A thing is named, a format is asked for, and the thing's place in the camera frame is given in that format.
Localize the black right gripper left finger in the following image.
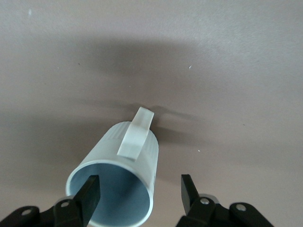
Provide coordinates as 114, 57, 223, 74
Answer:
53, 175, 101, 227

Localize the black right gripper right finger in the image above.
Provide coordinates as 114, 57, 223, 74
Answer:
179, 174, 217, 227

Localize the white ribbed mug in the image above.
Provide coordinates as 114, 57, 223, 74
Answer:
65, 106, 160, 227

